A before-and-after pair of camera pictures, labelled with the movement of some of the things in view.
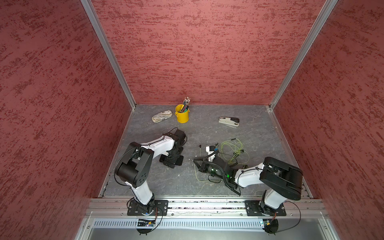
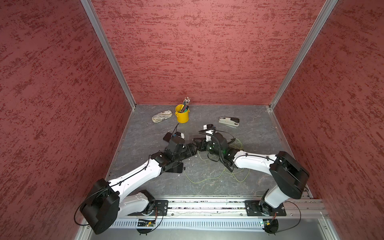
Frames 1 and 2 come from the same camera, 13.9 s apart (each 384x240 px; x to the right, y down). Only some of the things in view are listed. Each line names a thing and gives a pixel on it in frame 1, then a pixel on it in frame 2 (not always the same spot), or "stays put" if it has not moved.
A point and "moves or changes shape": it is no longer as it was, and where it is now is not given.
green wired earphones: [230, 148] moves or changes shape
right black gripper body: [207, 167] -> [211, 149]
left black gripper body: [173, 155] -> [186, 152]
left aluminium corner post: [108, 51] stays put
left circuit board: [146, 223] stays put
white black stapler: [229, 121] stays put
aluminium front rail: [118, 206] stays put
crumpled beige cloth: [161, 116] stays put
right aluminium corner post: [326, 10] stays put
